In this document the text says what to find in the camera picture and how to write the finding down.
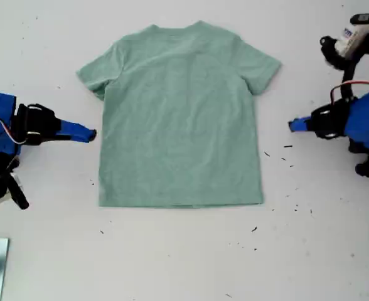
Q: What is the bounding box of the green t-shirt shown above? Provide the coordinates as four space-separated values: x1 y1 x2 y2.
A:
75 20 283 208

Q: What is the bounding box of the camera black stalk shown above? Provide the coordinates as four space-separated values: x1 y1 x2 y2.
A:
340 40 369 98

